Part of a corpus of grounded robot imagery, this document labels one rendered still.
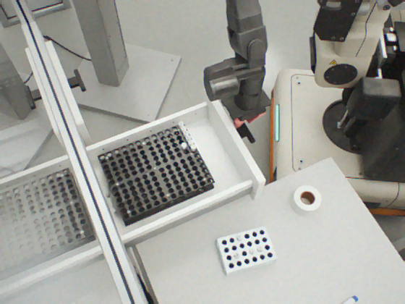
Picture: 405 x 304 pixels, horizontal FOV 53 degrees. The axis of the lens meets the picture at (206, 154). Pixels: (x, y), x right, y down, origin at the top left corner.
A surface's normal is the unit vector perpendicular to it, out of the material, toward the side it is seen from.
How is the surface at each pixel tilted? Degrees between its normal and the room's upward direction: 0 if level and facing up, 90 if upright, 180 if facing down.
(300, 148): 0
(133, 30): 0
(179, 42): 0
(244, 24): 60
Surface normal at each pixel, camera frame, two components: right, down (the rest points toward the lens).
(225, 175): 0.03, -0.47
